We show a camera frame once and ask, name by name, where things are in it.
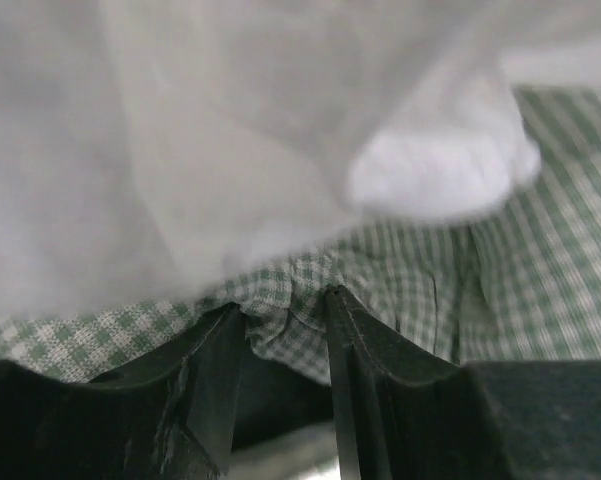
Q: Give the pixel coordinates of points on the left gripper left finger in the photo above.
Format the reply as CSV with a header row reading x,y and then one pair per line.
x,y
169,414

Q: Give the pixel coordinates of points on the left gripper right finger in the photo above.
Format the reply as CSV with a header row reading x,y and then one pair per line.
x,y
403,414

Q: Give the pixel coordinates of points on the green checkered cushion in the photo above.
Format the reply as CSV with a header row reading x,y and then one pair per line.
x,y
522,284

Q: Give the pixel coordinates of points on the green striped pet tent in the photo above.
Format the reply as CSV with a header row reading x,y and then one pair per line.
x,y
154,149

